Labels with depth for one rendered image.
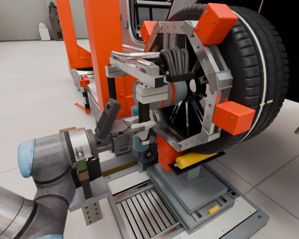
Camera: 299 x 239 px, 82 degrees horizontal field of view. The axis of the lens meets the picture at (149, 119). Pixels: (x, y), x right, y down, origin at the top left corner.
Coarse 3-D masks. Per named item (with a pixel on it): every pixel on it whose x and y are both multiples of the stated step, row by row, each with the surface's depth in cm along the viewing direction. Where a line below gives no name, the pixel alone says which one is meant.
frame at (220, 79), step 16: (160, 32) 72; (176, 32) 64; (192, 32) 57; (144, 48) 88; (208, 48) 55; (208, 64) 54; (224, 64) 55; (208, 80) 55; (224, 80) 53; (208, 96) 57; (224, 96) 56; (160, 112) 100; (208, 112) 59; (160, 128) 93; (208, 128) 60; (176, 144) 81; (192, 144) 71
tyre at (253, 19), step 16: (176, 16) 74; (192, 16) 66; (240, 16) 58; (256, 16) 63; (240, 32) 54; (256, 32) 57; (272, 32) 60; (160, 48) 90; (224, 48) 57; (240, 48) 53; (256, 48) 54; (272, 48) 57; (240, 64) 53; (256, 64) 53; (272, 64) 57; (240, 80) 55; (256, 80) 53; (272, 80) 57; (240, 96) 56; (256, 96) 55; (272, 96) 60; (256, 112) 59; (272, 112) 64; (256, 128) 65; (208, 144) 74; (224, 144) 66
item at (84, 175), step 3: (84, 171) 67; (87, 171) 67; (78, 174) 66; (81, 174) 66; (84, 174) 67; (87, 174) 67; (78, 177) 66; (81, 177) 67; (84, 177) 68; (87, 177) 68; (81, 180) 67
